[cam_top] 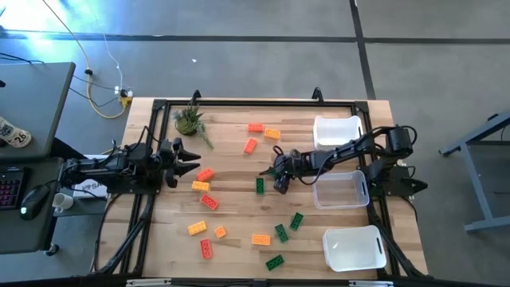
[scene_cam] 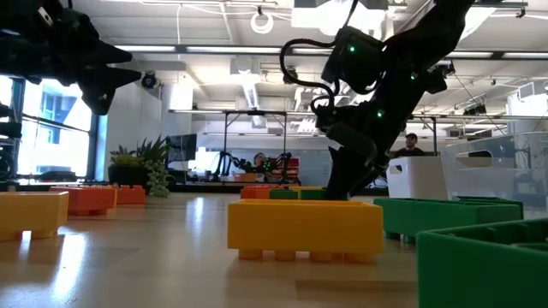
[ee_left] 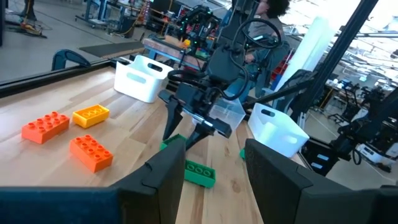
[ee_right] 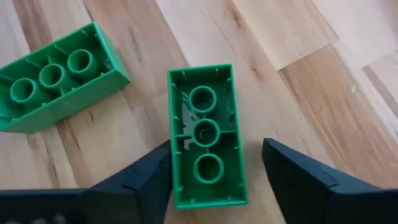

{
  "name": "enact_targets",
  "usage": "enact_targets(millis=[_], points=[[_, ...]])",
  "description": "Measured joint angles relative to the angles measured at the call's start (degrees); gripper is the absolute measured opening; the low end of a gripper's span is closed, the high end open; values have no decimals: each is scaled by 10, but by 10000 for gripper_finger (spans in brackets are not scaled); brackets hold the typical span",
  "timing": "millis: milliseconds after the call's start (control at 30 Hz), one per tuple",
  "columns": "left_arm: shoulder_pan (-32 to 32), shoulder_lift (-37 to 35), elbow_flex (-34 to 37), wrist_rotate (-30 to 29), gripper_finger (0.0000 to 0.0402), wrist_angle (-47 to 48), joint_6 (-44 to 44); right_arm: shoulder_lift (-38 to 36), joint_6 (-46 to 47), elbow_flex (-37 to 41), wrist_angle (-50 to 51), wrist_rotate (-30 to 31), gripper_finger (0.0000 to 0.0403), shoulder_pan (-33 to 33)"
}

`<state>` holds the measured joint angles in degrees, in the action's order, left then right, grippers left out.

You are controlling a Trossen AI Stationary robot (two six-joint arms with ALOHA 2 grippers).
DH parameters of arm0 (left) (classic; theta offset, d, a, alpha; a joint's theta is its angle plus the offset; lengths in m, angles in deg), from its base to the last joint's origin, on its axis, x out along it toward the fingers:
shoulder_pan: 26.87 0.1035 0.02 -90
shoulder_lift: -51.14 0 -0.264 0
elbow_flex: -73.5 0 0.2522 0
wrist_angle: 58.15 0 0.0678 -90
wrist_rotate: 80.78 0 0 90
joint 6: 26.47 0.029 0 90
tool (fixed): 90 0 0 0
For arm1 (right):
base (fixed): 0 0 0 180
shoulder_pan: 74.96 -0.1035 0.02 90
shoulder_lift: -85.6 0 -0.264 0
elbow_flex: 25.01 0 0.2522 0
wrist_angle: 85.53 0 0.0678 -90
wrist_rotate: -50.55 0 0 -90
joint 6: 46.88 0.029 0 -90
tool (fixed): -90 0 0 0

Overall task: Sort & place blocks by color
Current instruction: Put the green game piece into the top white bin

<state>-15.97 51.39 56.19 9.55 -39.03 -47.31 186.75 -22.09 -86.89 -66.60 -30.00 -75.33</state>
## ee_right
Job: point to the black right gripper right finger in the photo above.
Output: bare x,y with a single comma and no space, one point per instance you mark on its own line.
311,199

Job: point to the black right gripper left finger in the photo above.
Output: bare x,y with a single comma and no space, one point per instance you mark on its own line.
133,193

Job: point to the green toy brick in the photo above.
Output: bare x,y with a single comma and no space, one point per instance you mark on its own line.
230,155
77,99

